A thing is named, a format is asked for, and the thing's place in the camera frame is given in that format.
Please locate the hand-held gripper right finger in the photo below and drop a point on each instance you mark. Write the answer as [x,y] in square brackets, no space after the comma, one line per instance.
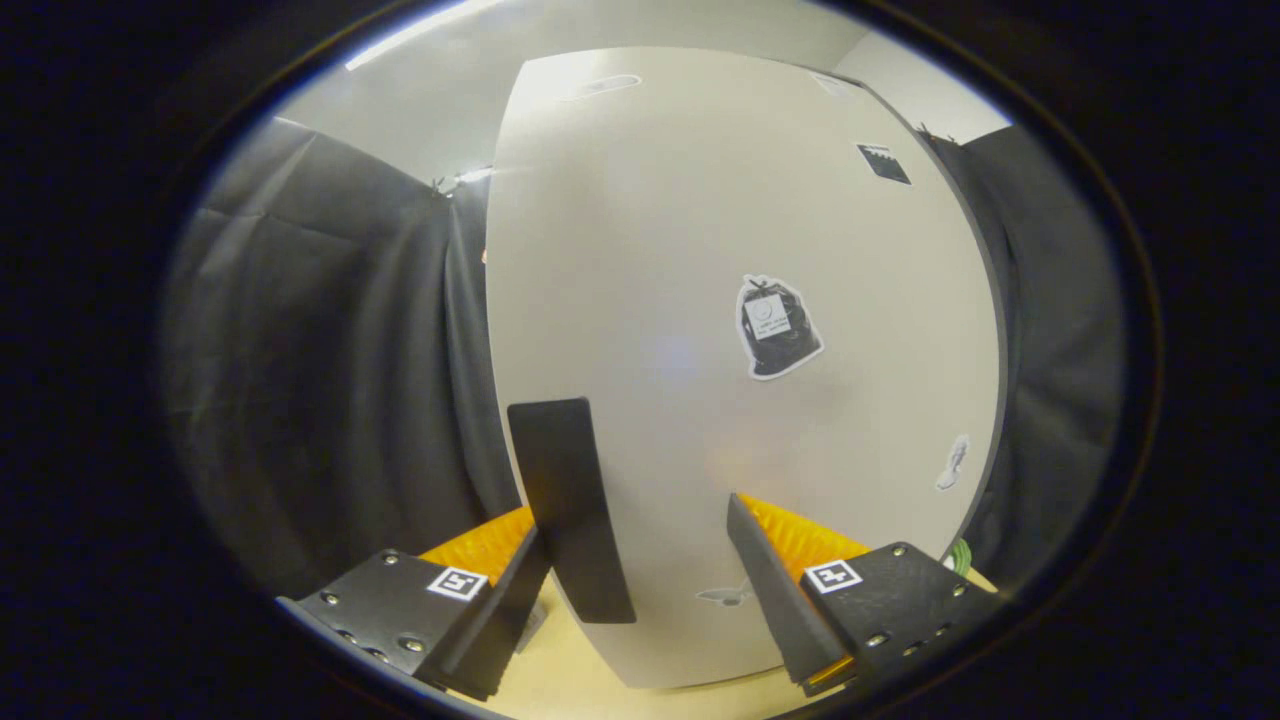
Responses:
[770,590]

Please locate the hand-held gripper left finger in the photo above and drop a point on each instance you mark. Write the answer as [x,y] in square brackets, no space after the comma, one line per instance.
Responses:
[500,610]

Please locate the watermelon pattern pouch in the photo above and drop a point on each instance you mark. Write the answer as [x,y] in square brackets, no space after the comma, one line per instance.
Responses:
[960,557]

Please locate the black backdrop cloth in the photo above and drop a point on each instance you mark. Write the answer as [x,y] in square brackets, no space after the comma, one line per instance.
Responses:
[300,350]

